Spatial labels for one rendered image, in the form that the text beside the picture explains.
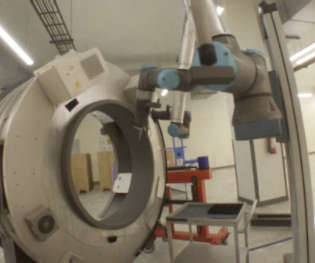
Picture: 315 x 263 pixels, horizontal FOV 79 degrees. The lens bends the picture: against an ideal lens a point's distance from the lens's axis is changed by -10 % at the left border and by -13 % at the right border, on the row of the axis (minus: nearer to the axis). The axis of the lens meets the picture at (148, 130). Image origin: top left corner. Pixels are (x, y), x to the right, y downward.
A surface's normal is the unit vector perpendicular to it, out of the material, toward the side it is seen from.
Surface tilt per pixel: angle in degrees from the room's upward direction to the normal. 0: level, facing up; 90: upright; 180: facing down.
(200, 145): 90
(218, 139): 90
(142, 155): 95
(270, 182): 90
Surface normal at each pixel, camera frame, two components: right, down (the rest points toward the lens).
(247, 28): 0.12, -0.12
